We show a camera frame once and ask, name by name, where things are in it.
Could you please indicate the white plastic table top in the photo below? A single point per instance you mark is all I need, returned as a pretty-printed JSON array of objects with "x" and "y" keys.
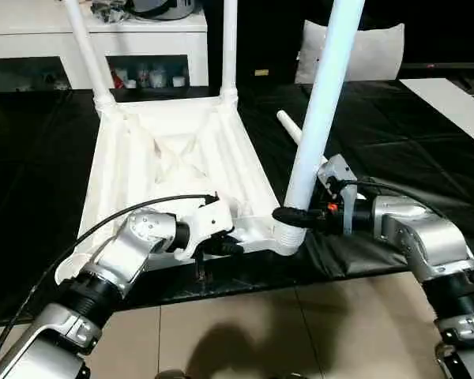
[{"x": 174, "y": 158}]

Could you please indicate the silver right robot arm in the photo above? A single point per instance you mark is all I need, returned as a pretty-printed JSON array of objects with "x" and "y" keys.
[{"x": 426, "y": 253}]

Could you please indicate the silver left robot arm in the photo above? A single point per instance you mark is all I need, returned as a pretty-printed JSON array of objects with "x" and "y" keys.
[{"x": 95, "y": 292}]

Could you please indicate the black table mat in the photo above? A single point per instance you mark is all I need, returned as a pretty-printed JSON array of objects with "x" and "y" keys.
[{"x": 426, "y": 174}]

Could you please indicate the small yellow tag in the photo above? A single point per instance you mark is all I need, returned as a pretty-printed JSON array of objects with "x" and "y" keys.
[{"x": 261, "y": 73}]

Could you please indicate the white flat board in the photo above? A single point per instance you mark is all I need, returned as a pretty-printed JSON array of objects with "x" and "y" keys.
[{"x": 454, "y": 110}]

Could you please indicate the grey cushion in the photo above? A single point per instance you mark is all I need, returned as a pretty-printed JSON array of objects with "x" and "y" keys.
[{"x": 371, "y": 51}]

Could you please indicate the dark items on cabinet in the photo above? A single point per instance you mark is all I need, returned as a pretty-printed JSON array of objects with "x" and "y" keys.
[{"x": 146, "y": 8}]

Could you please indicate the white glass-door cabinet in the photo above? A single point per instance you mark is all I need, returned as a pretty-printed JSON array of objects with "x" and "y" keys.
[{"x": 63, "y": 39}]

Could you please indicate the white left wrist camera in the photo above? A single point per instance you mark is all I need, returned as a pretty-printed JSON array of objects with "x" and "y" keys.
[{"x": 205, "y": 221}]

